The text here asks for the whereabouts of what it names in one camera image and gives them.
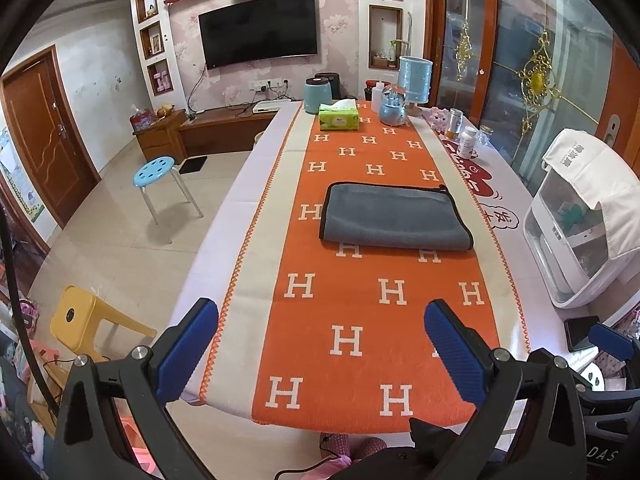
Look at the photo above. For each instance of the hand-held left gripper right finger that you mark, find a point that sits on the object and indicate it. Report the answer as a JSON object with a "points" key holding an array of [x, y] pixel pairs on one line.
{"points": [[455, 355]]}

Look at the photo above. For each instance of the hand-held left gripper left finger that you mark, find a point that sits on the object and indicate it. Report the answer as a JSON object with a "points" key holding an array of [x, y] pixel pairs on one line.
{"points": [[187, 350]]}

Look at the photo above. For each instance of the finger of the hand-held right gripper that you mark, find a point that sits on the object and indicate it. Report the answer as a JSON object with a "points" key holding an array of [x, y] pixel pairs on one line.
{"points": [[609, 337]]}

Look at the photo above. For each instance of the grey towel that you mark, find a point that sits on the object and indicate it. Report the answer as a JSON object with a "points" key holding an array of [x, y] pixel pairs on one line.
{"points": [[395, 217]]}

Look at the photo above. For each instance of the black smartphone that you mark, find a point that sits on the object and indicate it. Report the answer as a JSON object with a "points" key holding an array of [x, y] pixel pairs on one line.
{"points": [[581, 332]]}

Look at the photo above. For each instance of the orange printed blanket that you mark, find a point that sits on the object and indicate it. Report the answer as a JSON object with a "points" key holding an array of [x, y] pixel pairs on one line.
{"points": [[370, 340]]}

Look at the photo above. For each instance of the white sterilizer cabinet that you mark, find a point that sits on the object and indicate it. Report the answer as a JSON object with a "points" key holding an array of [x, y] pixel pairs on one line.
{"points": [[560, 240]]}

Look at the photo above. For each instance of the yellow plastic stool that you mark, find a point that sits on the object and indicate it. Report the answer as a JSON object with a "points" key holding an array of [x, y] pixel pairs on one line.
{"points": [[80, 317]]}

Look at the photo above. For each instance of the pink slipper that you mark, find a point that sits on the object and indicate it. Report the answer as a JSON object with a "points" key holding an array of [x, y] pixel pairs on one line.
{"points": [[352, 447]]}

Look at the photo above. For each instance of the white printed tablecloth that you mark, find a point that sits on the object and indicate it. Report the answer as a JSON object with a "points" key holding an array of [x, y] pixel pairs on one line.
{"points": [[250, 200]]}

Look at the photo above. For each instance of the white cloth cover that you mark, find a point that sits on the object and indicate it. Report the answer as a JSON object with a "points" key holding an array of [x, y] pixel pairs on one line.
{"points": [[585, 157]]}

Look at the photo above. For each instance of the blue round stool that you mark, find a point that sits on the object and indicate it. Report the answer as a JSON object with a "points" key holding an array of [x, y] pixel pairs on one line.
{"points": [[154, 169]]}

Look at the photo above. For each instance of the black floor mat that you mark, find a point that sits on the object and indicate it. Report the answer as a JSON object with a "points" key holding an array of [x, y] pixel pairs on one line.
{"points": [[193, 165]]}

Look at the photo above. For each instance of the white pill bottle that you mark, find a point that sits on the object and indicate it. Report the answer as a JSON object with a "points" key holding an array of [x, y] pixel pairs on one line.
{"points": [[467, 142]]}

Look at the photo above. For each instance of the wooden television cabinet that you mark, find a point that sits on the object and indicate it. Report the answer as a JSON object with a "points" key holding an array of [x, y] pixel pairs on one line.
{"points": [[200, 130]]}

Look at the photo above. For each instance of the small glass jar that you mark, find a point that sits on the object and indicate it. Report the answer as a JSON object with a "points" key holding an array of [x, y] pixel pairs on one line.
{"points": [[485, 136]]}

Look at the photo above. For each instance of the brown medicine bottle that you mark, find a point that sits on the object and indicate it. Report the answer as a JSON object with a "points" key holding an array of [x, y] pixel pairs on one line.
{"points": [[454, 124]]}

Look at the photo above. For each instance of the red tissue pack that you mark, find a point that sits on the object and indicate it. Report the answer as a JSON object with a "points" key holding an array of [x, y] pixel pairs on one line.
{"points": [[142, 121]]}

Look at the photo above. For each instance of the blue snow globe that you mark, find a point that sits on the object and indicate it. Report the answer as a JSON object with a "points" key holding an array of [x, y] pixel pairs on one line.
{"points": [[393, 110]]}

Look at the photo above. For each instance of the white set-top box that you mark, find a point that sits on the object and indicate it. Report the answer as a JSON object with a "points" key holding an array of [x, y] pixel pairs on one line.
{"points": [[270, 106]]}

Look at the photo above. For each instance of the brown wooden door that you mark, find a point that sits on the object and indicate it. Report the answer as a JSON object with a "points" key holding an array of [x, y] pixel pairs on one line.
{"points": [[42, 135]]}

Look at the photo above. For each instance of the green tissue box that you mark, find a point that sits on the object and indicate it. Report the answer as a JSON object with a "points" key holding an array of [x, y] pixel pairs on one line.
{"points": [[340, 117]]}

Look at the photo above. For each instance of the white squeeze bottle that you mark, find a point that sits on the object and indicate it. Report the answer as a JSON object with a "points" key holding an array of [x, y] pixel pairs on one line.
{"points": [[377, 94]]}

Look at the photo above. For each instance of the red lid jar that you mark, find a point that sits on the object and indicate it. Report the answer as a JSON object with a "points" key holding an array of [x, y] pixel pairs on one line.
{"points": [[369, 91]]}

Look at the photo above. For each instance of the blue cylindrical container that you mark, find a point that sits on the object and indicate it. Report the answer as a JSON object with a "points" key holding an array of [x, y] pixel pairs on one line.
{"points": [[415, 80]]}

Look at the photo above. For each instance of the teal kettle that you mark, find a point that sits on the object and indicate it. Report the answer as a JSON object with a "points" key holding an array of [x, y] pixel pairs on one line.
{"points": [[316, 96]]}

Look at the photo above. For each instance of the glass door with gold ornament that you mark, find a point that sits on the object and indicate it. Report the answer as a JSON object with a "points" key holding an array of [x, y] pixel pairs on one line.
{"points": [[530, 60]]}

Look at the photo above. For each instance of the black kitchen appliance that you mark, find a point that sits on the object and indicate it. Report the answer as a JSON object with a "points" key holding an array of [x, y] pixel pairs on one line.
{"points": [[336, 85]]}

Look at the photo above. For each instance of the black flat television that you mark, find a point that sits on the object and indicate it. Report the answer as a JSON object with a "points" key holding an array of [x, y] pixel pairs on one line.
{"points": [[258, 30]]}

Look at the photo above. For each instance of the colourful wall poster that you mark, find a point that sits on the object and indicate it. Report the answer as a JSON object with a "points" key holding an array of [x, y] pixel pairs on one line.
{"points": [[17, 180]]}

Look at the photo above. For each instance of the white wall socket strip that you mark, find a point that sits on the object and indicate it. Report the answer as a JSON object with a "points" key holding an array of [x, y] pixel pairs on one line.
{"points": [[270, 84]]}

